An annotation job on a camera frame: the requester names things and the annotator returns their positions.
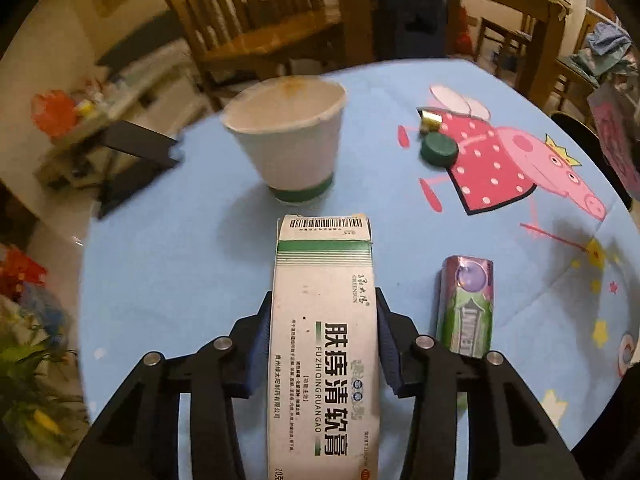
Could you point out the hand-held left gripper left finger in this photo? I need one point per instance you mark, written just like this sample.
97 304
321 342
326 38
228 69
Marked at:
259 360

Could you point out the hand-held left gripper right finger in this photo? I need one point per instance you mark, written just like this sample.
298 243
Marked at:
392 360

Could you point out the white green ointment box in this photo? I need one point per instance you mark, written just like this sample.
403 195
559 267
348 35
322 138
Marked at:
325 310

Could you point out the green purple gum pack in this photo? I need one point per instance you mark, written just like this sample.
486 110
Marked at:
465 310

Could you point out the blue cartoon tablecloth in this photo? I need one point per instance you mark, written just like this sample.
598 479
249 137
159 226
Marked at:
200 260

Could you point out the white paper cup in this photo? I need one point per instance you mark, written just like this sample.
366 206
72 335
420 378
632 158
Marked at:
290 150

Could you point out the green bottle cap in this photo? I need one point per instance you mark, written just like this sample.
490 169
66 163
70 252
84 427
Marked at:
439 149

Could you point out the gold foil piece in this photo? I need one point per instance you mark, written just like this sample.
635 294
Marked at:
431 120

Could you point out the white coffee table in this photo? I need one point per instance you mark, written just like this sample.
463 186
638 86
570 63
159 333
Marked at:
150 75

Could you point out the orange plastic bag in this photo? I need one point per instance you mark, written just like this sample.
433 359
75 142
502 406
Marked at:
52 110

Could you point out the wooden chair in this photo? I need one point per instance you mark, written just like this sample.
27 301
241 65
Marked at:
270 35
500 40
565 85

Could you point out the red bag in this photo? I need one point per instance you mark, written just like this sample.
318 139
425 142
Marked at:
465 30

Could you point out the wooden dining table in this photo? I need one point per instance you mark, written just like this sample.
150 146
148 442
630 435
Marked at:
350 10

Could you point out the blue clothes pile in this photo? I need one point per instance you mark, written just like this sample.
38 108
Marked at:
607 42

